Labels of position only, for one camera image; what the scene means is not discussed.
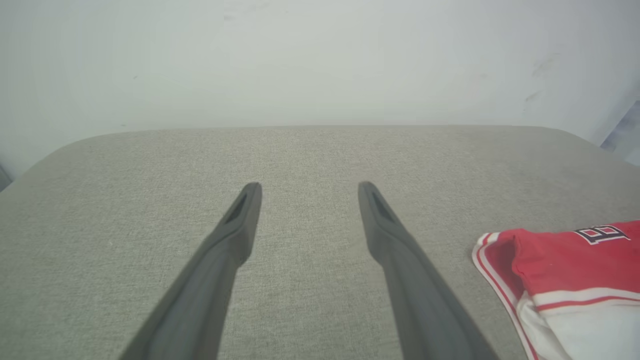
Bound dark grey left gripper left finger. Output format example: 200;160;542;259
120;181;263;360

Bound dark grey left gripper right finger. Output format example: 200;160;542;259
357;181;501;360

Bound red and white sports jersey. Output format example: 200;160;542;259
471;220;640;360

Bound grey-blue panel by wall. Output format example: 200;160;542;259
600;100;640;167

